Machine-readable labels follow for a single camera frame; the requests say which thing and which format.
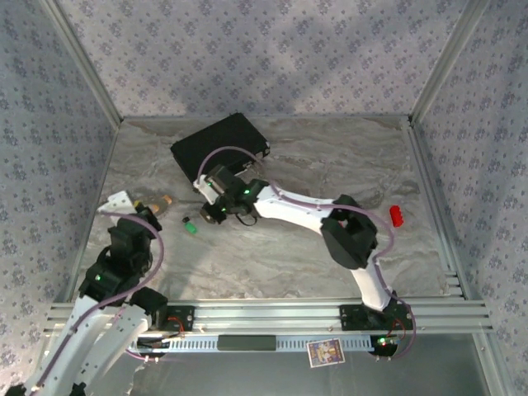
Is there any black hard case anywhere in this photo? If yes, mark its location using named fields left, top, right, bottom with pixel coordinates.
left=170, top=111, right=272, bottom=195

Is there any colourful picture card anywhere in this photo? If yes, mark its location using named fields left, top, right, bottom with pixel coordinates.
left=307, top=337, right=346, bottom=367

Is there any grey metal panel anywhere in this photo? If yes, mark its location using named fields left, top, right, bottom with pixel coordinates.
left=123, top=332, right=511, bottom=396

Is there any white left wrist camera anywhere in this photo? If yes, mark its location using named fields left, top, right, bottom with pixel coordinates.
left=97, top=190, right=136, bottom=215

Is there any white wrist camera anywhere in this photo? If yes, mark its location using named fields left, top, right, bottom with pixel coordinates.
left=192, top=176, right=216, bottom=205
left=97, top=190, right=136, bottom=215

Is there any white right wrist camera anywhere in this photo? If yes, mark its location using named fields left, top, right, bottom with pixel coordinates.
left=192, top=176, right=216, bottom=205

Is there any aluminium table side rail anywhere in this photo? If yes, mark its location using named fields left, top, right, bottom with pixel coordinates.
left=406, top=117, right=474, bottom=300
left=53, top=117, right=125, bottom=304

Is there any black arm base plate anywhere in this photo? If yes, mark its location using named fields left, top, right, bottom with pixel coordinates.
left=163, top=304, right=196, bottom=332
left=338, top=304, right=416, bottom=331

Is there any aluminium mounting rail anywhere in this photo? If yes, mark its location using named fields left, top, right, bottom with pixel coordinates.
left=45, top=299, right=494, bottom=334

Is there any black rectangular duct cover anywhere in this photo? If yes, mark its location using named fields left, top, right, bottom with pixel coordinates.
left=218, top=335, right=276, bottom=352

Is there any grey slotted cable duct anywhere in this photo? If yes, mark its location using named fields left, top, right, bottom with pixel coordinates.
left=135, top=334, right=397, bottom=354

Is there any aluminium frame post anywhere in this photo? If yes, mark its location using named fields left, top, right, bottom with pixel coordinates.
left=408, top=0, right=494, bottom=125
left=40, top=0, right=125, bottom=124

